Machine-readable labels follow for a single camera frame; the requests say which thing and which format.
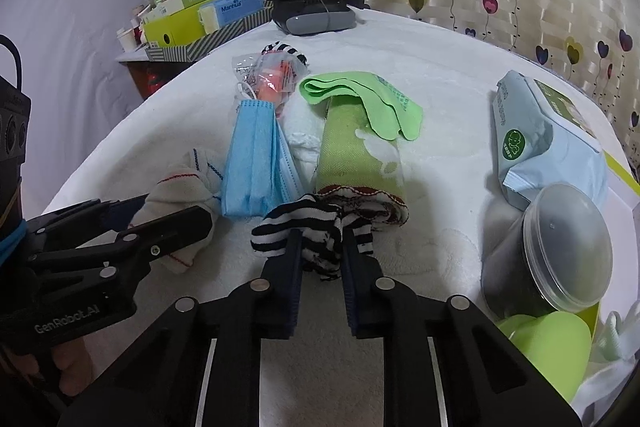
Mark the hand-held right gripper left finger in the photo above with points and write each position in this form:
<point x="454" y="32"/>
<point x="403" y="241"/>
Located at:
<point x="294" y="302"/>

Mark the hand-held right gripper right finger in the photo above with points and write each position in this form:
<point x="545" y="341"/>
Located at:
<point x="351" y="302"/>

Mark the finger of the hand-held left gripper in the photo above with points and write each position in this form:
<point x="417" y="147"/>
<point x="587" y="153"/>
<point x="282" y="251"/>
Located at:
<point x="170" y="232"/>
<point x="90" y="214"/>

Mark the white sock red blue stitching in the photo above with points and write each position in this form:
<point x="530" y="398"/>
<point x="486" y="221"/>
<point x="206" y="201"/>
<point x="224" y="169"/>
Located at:
<point x="175" y="192"/>

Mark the large black white striped sock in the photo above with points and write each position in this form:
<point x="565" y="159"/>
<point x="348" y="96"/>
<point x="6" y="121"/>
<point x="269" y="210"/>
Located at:
<point x="300" y="217"/>

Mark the blue face mask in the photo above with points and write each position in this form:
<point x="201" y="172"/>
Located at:
<point x="250" y="157"/>

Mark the green towel brown trim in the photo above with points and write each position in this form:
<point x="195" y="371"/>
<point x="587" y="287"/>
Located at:
<point x="350" y="147"/>

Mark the green microfiber cloth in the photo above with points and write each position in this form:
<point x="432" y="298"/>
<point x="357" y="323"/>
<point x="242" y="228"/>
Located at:
<point x="390" y="102"/>

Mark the white box green edges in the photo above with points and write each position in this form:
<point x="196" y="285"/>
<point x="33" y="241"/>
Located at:
<point x="622" y="202"/>

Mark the person's left hand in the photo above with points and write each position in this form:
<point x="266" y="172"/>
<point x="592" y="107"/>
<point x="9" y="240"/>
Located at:
<point x="72" y="367"/>

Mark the wooden side table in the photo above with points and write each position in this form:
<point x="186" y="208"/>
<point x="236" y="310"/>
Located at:
<point x="150" y="79"/>

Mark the white paper cup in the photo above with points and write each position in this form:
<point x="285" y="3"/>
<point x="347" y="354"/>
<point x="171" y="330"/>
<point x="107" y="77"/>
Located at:
<point x="126" y="39"/>

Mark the clear bag with orange item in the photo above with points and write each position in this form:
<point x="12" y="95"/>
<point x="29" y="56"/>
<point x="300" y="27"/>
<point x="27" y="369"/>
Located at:
<point x="272" y="77"/>

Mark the zigzag patterned box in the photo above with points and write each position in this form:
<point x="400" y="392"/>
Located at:
<point x="200" y="47"/>

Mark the yellow-green file box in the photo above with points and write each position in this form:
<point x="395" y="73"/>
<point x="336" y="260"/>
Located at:
<point x="170" y="32"/>

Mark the green plastic cup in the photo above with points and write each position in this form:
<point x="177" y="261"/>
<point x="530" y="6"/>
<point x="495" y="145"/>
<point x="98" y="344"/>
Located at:
<point x="550" y="347"/>

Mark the clear plastic jar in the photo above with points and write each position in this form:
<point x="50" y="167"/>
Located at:
<point x="550" y="252"/>

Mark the small black white striped sock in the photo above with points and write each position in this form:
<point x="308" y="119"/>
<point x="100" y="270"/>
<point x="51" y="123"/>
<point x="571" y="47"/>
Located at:
<point x="287" y="49"/>

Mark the light blue wet wipes pack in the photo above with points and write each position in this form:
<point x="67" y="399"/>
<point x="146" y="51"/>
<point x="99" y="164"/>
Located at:
<point x="540" y="142"/>

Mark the grey black headset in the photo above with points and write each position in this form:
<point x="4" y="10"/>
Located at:
<point x="315" y="19"/>

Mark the pale white cloth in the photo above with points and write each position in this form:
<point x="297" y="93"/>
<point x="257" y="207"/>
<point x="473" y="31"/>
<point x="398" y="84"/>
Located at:
<point x="612" y="337"/>

